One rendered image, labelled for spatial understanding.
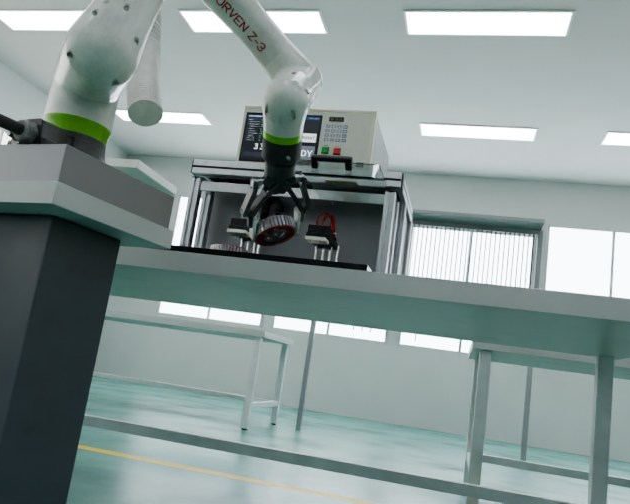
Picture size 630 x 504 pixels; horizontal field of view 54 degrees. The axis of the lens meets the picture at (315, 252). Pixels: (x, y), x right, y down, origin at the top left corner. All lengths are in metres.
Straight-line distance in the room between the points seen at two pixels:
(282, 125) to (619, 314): 0.82
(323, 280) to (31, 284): 0.63
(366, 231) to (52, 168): 1.11
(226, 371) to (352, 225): 6.73
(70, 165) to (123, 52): 0.22
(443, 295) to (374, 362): 6.73
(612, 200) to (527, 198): 1.01
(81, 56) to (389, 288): 0.79
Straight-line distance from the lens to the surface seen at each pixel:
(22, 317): 1.18
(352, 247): 1.98
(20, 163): 1.22
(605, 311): 1.44
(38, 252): 1.19
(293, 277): 1.47
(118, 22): 1.20
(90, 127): 1.30
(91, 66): 1.18
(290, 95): 1.38
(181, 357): 8.87
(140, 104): 3.05
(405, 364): 8.09
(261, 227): 1.56
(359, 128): 1.98
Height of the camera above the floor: 0.51
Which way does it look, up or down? 11 degrees up
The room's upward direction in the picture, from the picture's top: 8 degrees clockwise
